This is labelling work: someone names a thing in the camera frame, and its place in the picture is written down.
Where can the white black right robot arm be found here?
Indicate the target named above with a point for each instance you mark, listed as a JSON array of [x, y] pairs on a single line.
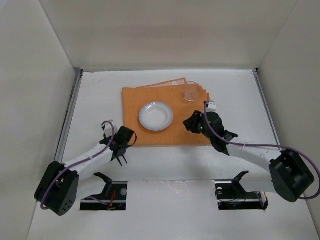
[[286, 172]]

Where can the orange cloth placemat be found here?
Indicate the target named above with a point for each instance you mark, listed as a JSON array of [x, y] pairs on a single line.
[[133, 99]]

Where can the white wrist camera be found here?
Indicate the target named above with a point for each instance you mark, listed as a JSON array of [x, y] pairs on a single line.
[[210, 106], [109, 128]]

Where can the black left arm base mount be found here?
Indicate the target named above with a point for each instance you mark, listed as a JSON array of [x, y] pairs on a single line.
[[113, 197]]

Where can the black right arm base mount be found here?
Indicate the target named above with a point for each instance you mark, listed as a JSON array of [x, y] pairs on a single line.
[[231, 196]]

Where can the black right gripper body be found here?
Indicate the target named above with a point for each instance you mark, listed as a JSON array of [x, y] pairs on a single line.
[[195, 122]]

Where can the clear drinking glass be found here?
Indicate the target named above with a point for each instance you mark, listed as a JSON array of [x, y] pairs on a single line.
[[191, 89]]

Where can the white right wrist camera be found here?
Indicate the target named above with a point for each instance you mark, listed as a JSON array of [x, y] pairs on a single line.
[[210, 106]]

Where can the white ceramic plate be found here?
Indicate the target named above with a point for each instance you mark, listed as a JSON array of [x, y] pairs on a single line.
[[156, 116]]

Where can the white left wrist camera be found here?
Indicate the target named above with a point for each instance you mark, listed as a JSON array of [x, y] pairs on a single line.
[[109, 128]]

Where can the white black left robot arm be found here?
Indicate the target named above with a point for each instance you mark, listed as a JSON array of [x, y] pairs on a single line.
[[98, 179]]

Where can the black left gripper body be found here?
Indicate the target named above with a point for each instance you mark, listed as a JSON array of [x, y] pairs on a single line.
[[119, 152]]

